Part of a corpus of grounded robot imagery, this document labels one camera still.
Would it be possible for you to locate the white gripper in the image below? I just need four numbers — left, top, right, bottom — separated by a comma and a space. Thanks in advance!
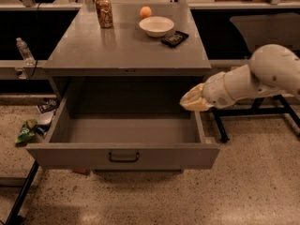
180, 72, 235, 112

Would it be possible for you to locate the grey top drawer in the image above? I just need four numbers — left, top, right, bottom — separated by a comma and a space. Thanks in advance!
26, 96, 219, 171

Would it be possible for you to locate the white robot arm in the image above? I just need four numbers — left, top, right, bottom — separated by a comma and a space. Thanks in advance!
180, 44, 300, 112

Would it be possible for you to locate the grey metal drawer cabinet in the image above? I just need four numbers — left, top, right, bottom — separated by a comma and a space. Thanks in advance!
42, 2, 212, 174

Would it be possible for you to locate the black chocolate bar packet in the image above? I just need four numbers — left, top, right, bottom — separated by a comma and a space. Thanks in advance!
161, 31, 189, 48

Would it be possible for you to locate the white bowl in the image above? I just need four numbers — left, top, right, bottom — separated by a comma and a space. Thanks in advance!
139, 16, 174, 38

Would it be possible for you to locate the orange fruit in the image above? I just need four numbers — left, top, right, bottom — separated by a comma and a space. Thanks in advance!
140, 7, 152, 19

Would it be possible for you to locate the gold crumpled soda can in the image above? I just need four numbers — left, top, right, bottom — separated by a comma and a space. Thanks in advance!
95, 0, 113, 28

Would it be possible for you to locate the red crushed can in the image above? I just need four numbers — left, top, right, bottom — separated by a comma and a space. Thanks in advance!
72, 169, 90, 175

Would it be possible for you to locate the dark snack packet on floor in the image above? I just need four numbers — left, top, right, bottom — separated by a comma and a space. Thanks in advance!
37, 98, 59, 113

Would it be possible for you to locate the white plastic container on floor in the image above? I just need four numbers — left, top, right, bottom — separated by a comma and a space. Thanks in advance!
37, 111, 54, 126

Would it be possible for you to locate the green chip bag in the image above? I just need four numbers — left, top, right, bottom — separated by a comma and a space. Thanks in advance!
16, 119, 37, 143

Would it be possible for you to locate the clear plastic water bottle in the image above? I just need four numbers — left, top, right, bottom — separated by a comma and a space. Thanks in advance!
16, 37, 36, 66

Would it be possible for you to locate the black table leg left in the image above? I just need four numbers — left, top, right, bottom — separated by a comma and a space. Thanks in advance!
1, 161, 39, 225

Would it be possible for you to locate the black table frame right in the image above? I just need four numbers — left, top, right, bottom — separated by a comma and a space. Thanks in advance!
211, 95, 300, 143

